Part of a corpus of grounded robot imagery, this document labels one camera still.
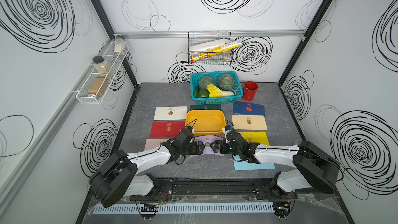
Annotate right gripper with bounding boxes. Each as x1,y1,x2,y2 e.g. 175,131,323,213
209,140,241,157

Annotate purple envelope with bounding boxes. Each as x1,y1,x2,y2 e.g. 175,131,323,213
194,135,224,157

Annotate beige envelope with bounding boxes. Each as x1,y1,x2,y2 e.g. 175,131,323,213
232,115,268,131

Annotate pink envelope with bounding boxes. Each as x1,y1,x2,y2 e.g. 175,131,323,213
144,139,168,151

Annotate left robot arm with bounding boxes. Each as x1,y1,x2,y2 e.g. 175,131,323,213
89,125,197,208

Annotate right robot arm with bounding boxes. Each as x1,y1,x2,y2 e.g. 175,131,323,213
220,125,341,194

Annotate yellow storage box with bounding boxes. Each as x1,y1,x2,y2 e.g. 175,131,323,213
186,110,227,136

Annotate white wrap box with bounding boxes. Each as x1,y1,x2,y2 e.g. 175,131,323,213
189,38,231,52

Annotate yellow foil roll box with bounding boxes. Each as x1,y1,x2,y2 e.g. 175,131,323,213
190,41,241,63

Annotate light blue envelope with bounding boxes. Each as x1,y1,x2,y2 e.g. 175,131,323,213
233,161,275,171

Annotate dark green envelope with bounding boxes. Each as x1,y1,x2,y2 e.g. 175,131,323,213
190,104,222,111

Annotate red envelope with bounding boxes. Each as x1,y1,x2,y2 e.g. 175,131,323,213
150,121,186,138

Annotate navy blue envelope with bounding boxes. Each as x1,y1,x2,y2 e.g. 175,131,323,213
233,101,265,116

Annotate yellow envelope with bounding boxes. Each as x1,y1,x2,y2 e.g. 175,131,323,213
240,132,269,145

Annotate white envelope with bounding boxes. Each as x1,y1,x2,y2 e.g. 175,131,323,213
153,106,187,121

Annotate green pepper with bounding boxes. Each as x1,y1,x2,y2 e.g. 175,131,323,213
195,89,210,99

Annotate yellow white cabbage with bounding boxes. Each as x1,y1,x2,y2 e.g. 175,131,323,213
207,84,235,97

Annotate right green melon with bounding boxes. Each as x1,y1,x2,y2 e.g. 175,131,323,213
218,74,235,90

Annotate green melon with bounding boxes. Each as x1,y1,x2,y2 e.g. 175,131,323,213
199,75,215,90
218,74,235,90

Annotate red cup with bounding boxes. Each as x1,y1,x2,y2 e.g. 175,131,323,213
242,81,259,101

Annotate left green melon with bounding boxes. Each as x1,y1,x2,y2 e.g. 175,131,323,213
199,75,215,90

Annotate brown block package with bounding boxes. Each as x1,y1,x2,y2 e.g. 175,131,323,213
88,77,108,97

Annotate black lid spice jar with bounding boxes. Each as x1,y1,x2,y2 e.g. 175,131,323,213
92,56,110,77

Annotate clear lid jar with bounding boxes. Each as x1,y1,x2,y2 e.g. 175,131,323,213
114,35,125,54

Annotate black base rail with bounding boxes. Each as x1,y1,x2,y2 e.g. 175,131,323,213
127,178,284,201

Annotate black wire wall basket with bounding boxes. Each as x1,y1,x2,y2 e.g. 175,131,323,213
188,31,231,65

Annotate white slotted cable duct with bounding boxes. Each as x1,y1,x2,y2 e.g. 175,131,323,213
93,202,275,215

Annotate white wire wall shelf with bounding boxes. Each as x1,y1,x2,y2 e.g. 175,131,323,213
76,37,129,105

